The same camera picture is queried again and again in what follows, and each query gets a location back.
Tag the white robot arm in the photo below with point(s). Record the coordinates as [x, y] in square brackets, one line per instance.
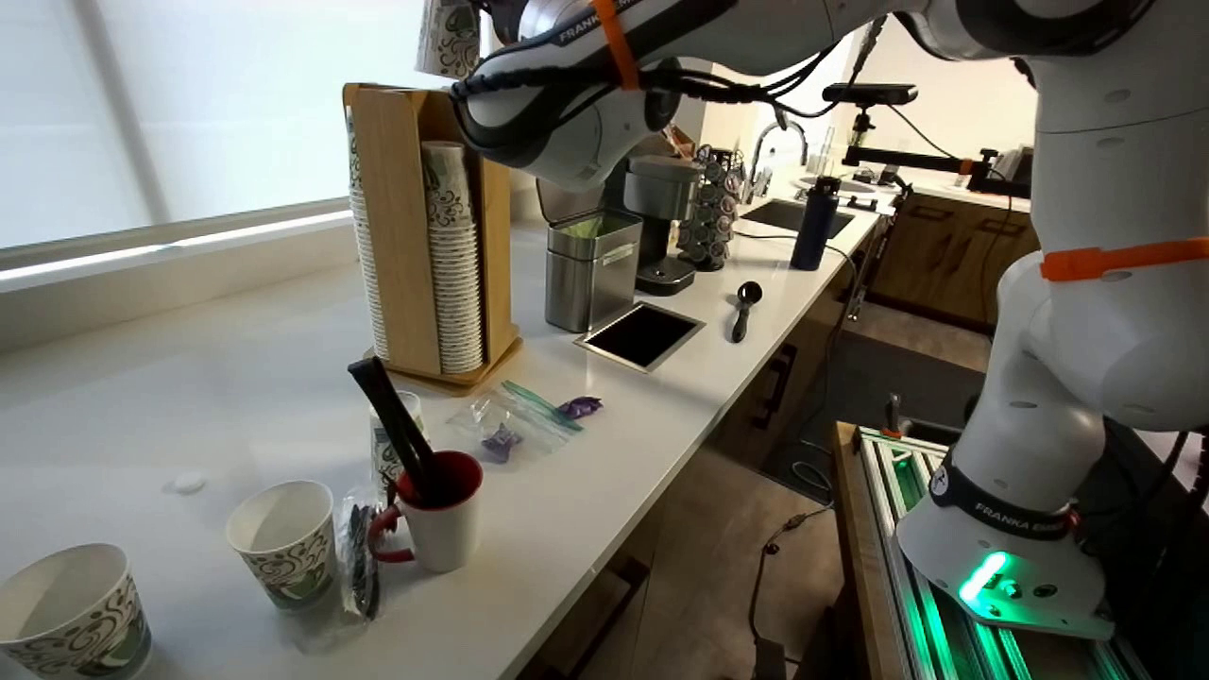
[1106, 323]

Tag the black coffee scoop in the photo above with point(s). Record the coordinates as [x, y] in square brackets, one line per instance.
[747, 295]

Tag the black coffee grinder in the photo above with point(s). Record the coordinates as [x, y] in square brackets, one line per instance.
[659, 194]

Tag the stacked patterned paper cups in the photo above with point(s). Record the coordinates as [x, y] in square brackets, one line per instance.
[450, 237]

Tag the wooden cup dispenser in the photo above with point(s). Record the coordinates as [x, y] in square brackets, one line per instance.
[385, 125]

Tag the middle patterned paper cup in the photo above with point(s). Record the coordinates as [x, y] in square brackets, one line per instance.
[283, 539]

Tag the front left paper cup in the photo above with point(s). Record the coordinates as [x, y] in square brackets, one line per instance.
[78, 616]

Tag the clear plastic bag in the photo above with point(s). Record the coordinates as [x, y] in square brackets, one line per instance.
[514, 422]

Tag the patterned jar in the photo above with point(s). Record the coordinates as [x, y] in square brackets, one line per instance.
[703, 237]

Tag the red and white mug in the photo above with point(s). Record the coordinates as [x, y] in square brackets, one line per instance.
[443, 530]

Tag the black utensil in mug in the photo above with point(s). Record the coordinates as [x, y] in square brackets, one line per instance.
[402, 428]

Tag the black bottle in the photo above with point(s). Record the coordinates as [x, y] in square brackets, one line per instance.
[819, 223]

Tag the scissors in plastic wrap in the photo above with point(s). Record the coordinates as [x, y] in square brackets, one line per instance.
[369, 552]

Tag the wooden cabinet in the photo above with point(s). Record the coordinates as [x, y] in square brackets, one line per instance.
[942, 260]

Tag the white bottle cap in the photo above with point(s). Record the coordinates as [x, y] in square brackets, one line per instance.
[190, 482]

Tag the green lit robot base rail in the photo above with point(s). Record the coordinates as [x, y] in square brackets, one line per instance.
[929, 606]

